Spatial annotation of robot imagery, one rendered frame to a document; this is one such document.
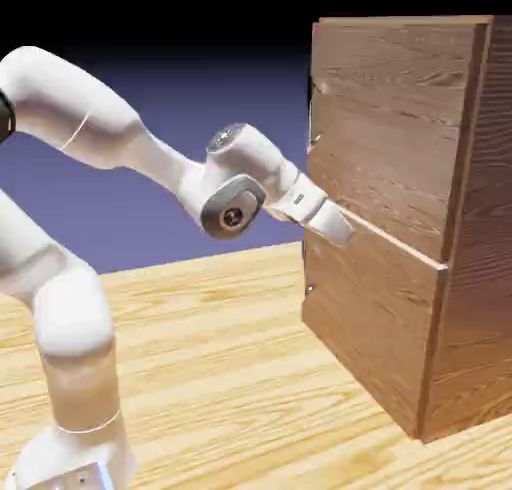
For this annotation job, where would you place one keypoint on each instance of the tall wooden cabinet door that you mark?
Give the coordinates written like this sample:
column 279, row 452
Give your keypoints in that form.
column 392, row 130

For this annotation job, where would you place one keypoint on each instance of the short wooden cabinet door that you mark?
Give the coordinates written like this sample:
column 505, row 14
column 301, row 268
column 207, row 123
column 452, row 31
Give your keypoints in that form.
column 372, row 318

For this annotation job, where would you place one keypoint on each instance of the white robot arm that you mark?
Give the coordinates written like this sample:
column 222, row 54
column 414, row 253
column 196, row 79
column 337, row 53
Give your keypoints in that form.
column 92, row 126

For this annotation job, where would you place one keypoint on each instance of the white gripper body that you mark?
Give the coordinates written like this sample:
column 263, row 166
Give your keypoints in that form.
column 330, row 219

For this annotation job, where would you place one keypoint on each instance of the brown wooden cabinet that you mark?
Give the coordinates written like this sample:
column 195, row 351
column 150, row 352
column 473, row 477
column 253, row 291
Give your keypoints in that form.
column 476, row 258

